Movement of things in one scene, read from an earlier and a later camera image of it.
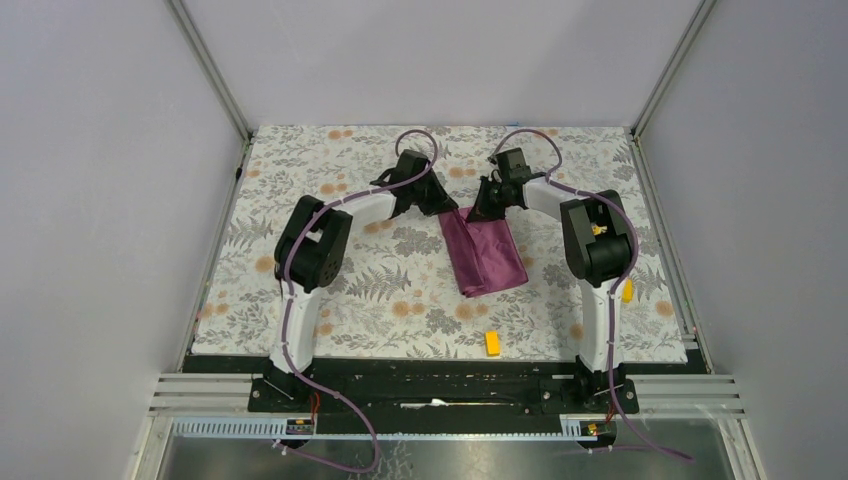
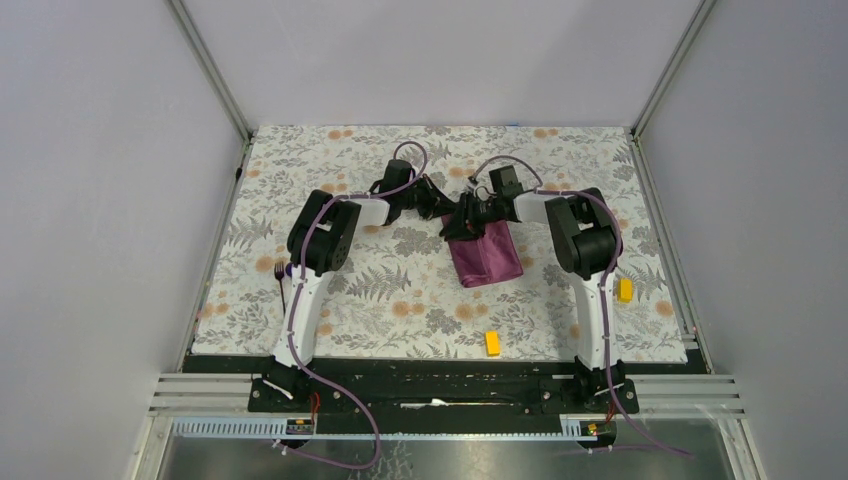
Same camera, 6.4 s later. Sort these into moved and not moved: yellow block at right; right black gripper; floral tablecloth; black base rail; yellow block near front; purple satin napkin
Moved: right black gripper; purple satin napkin
Not moved: yellow block at right; floral tablecloth; yellow block near front; black base rail
